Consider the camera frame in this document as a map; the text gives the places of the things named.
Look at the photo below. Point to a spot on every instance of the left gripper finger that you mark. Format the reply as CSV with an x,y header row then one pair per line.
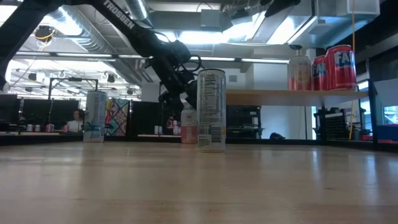
x,y
171,102
192,93

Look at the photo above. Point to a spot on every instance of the slim white can yellow print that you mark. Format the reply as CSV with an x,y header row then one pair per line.
x,y
211,109

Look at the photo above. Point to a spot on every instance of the pink white soda can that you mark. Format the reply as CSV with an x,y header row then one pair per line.
x,y
188,130
299,74

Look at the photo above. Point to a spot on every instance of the slim white can teal print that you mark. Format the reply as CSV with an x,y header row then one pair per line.
x,y
94,115

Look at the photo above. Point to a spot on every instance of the red Fanta soda can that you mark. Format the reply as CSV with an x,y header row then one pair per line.
x,y
319,74
341,71

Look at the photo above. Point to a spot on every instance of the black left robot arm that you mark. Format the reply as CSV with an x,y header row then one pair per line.
x,y
124,21

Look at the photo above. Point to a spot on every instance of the black office partition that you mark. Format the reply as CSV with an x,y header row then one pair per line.
x,y
49,113
144,118

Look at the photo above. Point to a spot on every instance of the colourful patterned panel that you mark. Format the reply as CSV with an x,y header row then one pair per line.
x,y
117,116

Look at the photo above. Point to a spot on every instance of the black storage rack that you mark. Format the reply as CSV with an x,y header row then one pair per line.
x,y
244,121

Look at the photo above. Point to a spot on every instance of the grey ceiling box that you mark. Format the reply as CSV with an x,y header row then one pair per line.
x,y
211,18

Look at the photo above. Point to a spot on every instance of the person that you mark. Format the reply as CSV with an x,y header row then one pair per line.
x,y
75,123

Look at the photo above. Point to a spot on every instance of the pink drink can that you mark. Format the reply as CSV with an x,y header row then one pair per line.
x,y
66,128
49,127

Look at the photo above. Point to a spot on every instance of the white drink can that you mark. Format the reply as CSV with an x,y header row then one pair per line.
x,y
29,127
37,127

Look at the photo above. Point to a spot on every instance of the black perforated cart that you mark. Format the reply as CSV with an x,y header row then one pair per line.
x,y
334,124

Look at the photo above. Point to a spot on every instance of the blue bin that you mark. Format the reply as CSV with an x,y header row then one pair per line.
x,y
387,132

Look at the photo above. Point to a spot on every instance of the silver ventilation duct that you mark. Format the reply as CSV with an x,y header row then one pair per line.
x,y
93,34

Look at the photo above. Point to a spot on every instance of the wooden shelf black metal frame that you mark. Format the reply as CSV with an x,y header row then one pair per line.
x,y
280,97

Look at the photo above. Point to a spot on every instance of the black overhead frame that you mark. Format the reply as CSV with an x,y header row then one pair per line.
x,y
73,79

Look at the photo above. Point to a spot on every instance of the black aluminium table frame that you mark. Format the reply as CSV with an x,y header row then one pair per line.
x,y
46,138

